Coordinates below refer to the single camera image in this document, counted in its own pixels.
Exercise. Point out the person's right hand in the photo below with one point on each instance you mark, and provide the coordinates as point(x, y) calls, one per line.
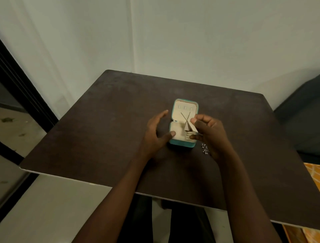
point(215, 137)

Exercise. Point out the person's left hand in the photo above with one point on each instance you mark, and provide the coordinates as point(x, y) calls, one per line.
point(150, 140)

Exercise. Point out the pile of small jewellery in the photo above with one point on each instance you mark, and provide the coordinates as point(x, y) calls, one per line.
point(205, 149)

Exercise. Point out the teal jewellery box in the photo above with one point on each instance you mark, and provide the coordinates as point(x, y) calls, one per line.
point(178, 117)

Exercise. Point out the person's right forearm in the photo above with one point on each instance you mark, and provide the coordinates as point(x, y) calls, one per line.
point(247, 202)

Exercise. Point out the person's left forearm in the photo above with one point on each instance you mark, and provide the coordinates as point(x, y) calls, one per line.
point(112, 205)

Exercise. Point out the person's left leg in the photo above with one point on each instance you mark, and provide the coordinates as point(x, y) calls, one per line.
point(140, 222)

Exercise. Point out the person's leg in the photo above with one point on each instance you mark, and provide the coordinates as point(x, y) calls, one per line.
point(140, 222)
point(187, 225)

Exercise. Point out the person's right leg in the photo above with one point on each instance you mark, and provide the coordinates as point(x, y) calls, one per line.
point(187, 225)

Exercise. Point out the orange patterned cloth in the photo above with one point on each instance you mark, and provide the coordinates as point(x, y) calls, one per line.
point(313, 175)

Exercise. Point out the black door frame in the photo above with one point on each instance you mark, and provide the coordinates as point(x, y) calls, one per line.
point(25, 80)

